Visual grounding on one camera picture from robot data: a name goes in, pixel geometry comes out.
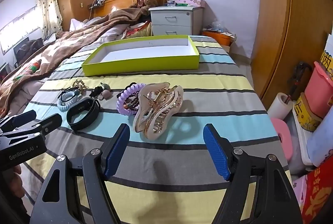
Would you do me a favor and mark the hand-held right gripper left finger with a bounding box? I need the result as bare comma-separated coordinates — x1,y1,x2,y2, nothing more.
30,123,130,224

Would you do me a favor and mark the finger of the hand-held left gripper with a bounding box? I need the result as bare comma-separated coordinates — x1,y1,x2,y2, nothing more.
16,113,63,141
0,110,37,134

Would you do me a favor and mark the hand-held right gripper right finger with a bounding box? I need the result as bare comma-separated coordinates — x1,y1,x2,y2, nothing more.
203,123,303,224

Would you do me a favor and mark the black smart band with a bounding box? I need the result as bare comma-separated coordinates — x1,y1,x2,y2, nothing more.
66,98,101,132

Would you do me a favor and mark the beige hair claw clip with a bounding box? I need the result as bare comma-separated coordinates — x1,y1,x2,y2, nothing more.
132,82,185,140

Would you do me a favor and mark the brown beaded bracelet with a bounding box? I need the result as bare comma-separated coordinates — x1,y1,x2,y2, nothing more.
122,99,139,111

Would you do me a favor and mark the purple spiral hair tie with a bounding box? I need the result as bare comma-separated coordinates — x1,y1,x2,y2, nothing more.
116,83,146,116

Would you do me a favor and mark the lime green shallow box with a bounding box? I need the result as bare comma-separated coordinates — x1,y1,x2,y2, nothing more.
81,35,200,77

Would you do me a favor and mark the person's left hand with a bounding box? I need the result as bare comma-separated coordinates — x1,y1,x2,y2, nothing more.
0,165,26,214

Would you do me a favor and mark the striped bed sheet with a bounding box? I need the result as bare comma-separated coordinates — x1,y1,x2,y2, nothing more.
19,35,292,224

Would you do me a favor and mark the pink foam roll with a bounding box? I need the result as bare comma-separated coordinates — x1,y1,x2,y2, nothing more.
270,118,294,161

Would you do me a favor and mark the brown blanket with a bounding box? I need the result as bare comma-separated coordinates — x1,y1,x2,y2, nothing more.
0,7,146,115

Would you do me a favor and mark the white paper roll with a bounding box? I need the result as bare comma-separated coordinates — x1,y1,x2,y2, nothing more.
267,93,293,119

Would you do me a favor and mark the window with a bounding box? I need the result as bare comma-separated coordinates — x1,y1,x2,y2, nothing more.
0,6,39,54

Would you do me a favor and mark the yellow tin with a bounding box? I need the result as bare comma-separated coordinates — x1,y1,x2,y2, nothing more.
294,93,323,132

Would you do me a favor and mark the white plastic container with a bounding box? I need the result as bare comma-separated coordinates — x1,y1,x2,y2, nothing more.
291,107,333,168

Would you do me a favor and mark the white pillow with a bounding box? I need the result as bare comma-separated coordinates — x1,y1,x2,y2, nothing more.
70,19,89,31

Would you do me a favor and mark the red gift box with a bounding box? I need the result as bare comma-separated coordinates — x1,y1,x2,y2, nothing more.
300,162,333,219

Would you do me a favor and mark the orange box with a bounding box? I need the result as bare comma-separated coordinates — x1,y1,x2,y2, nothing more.
201,29,235,46

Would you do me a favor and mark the patterned curtain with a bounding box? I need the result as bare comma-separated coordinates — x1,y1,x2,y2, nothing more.
35,0,63,41

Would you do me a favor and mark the pink plastic bucket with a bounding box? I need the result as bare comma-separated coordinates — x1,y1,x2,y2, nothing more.
304,61,333,119

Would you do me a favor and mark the yellow red pillow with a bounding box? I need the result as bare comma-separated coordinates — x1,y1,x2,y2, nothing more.
122,21,153,40

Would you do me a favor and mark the wooden headboard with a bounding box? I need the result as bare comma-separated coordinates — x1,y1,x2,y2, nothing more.
93,0,167,18

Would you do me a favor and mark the grey nightstand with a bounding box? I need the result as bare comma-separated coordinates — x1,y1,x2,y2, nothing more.
148,5,203,37

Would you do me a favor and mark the large wooden wardrobe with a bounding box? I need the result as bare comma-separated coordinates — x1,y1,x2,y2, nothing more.
251,0,333,110

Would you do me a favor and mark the pink flowered box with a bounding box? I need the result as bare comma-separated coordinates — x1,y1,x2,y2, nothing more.
177,0,205,8

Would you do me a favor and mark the light blue spiral hair tie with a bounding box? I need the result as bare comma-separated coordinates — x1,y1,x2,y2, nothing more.
57,91,81,112

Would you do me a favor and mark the thin black hair tie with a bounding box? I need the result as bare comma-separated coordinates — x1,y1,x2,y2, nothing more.
58,86,78,100

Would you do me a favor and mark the pompom hair tie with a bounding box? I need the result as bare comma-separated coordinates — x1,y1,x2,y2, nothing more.
90,82,112,101

